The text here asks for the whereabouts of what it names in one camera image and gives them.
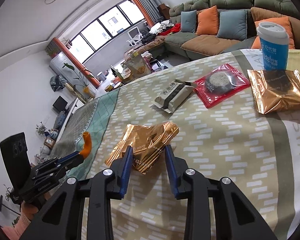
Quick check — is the small curled orange peel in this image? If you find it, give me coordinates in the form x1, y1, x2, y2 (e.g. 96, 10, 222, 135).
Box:
79, 132, 92, 159

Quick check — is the pink sweater forearm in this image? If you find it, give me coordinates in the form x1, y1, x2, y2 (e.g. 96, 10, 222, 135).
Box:
1, 213, 31, 240

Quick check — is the person's left hand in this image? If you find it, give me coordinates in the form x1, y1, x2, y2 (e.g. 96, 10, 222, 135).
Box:
21, 202, 39, 220

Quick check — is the grey black snack packet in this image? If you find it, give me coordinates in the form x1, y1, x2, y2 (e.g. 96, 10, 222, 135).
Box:
153, 79, 197, 114

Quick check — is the patchwork table cloth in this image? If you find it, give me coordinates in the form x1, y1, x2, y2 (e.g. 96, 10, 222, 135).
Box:
51, 49, 300, 239

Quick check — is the white tv cabinet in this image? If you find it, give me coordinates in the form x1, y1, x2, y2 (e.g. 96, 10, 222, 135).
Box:
55, 98, 84, 142

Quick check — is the left orange curtain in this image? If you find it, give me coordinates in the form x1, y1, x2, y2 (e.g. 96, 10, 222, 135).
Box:
52, 37, 100, 88

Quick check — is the small black monitor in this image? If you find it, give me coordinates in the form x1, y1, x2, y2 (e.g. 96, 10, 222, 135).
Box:
52, 96, 68, 113

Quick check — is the white small waste bin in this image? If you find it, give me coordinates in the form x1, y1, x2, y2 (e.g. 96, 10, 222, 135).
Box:
97, 72, 107, 82

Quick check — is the red cookie packet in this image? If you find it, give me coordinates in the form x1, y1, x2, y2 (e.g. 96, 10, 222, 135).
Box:
194, 63, 250, 108

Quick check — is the cluttered black coffee table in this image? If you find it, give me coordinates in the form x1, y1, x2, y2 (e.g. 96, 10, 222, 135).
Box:
104, 51, 168, 92

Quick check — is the tall green potted plant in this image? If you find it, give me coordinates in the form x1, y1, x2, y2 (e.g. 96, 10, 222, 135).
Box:
62, 63, 95, 99

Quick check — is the sealed gold snack packet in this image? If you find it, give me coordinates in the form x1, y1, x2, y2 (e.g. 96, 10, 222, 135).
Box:
247, 69, 300, 114

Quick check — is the white office chair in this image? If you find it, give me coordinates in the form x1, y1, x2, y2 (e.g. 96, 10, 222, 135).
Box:
127, 27, 143, 47

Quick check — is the large window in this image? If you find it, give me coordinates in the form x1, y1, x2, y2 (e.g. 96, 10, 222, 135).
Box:
70, 0, 145, 63

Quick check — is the far blue cushion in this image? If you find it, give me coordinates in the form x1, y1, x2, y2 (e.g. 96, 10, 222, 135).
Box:
180, 10, 197, 33

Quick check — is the blue cushion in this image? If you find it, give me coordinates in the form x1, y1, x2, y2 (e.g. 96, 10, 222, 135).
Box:
217, 10, 248, 41
180, 10, 197, 33

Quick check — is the far orange cushion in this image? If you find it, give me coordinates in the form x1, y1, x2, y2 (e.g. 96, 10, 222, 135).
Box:
196, 5, 219, 35

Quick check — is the orange cushion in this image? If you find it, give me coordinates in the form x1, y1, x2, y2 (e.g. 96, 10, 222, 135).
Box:
196, 5, 219, 35
251, 16, 295, 49

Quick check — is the green brown sectional sofa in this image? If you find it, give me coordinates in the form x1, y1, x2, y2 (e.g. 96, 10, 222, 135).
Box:
164, 0, 300, 60

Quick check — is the near blue cushion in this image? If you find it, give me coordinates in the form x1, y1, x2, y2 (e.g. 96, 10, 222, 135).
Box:
217, 10, 248, 41

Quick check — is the right orange grey curtain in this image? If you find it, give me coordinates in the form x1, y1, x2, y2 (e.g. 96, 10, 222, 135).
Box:
132, 0, 163, 27

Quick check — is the blue white lidded cup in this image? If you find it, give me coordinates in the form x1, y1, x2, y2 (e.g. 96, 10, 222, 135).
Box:
259, 30, 289, 70

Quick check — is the near orange cushion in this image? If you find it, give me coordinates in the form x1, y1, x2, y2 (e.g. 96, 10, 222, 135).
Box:
251, 16, 295, 49

